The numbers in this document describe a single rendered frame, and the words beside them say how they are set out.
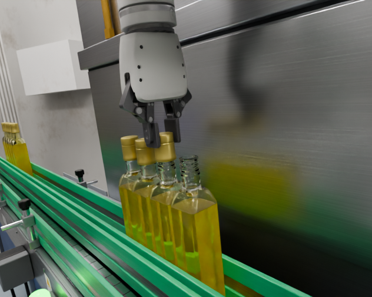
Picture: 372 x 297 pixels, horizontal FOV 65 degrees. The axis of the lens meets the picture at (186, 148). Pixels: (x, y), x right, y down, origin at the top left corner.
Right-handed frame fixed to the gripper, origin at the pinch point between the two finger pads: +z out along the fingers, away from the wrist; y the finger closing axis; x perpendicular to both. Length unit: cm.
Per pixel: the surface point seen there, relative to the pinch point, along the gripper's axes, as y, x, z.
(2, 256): 21, -55, 34
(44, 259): 14.3, -34.0, 29.7
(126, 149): 1.0, -10.6, 3.5
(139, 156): 1.6, -5.3, 4.2
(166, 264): 3.8, 2.0, 21.1
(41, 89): -79, -338, -21
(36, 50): -81, -334, -65
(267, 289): -3.2, 16.3, 22.8
